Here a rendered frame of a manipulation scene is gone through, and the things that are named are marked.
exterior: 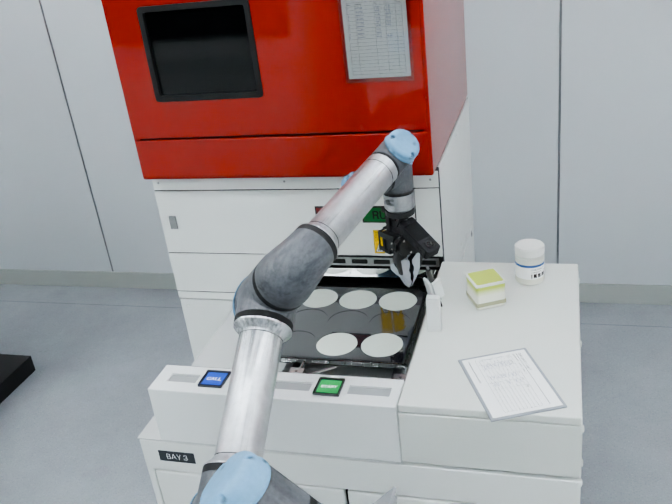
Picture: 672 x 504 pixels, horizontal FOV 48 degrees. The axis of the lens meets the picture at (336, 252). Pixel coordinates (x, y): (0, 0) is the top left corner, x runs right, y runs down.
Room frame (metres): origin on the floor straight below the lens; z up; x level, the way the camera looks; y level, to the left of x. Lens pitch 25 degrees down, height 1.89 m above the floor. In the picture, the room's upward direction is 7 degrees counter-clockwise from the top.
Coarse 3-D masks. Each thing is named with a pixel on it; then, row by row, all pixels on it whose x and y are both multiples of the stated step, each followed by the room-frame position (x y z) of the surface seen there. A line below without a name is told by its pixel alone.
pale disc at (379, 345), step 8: (376, 336) 1.57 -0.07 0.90; (384, 336) 1.57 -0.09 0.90; (392, 336) 1.56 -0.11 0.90; (368, 344) 1.54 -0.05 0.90; (376, 344) 1.54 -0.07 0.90; (384, 344) 1.53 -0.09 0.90; (392, 344) 1.53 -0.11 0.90; (400, 344) 1.52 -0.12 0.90; (368, 352) 1.51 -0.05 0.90; (376, 352) 1.50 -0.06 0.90; (384, 352) 1.50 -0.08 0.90; (392, 352) 1.49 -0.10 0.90
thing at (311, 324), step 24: (336, 288) 1.84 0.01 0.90; (360, 288) 1.82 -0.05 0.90; (384, 288) 1.81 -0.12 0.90; (312, 312) 1.73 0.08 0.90; (336, 312) 1.71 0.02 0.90; (360, 312) 1.70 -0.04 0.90; (384, 312) 1.68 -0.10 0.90; (408, 312) 1.66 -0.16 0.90; (312, 336) 1.61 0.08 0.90; (360, 336) 1.58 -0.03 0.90; (408, 336) 1.55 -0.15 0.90; (360, 360) 1.48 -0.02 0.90; (384, 360) 1.46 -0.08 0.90
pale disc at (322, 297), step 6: (312, 294) 1.83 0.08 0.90; (318, 294) 1.82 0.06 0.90; (324, 294) 1.82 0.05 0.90; (330, 294) 1.81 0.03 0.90; (336, 294) 1.81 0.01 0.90; (306, 300) 1.80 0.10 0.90; (312, 300) 1.79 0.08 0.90; (318, 300) 1.79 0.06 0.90; (324, 300) 1.78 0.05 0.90; (330, 300) 1.78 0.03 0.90; (312, 306) 1.76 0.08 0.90; (318, 306) 1.76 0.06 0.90
